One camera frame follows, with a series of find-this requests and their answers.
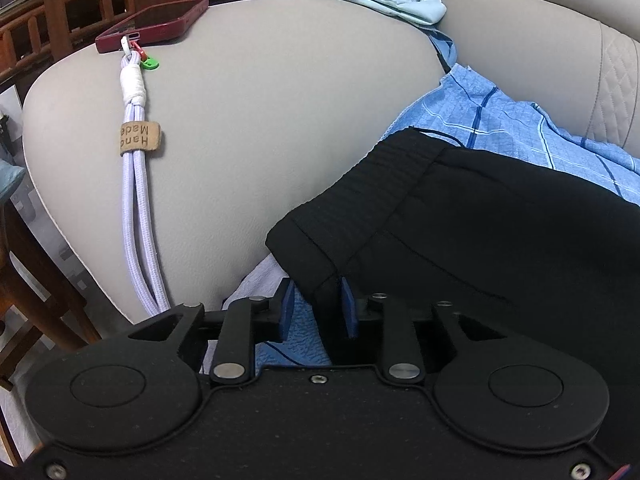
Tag black pants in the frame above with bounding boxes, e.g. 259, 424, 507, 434
264, 127, 640, 391

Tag beige leather sofa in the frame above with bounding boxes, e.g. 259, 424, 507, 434
23, 0, 639, 323

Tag blue checked bed sheet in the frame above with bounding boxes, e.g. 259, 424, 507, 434
199, 62, 640, 376

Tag red smartphone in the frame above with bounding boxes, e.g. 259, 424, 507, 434
94, 0, 209, 53

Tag light blue garment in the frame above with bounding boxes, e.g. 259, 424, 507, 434
343, 0, 458, 73

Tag lavender braided phone strap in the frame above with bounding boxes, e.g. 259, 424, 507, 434
118, 34, 174, 319

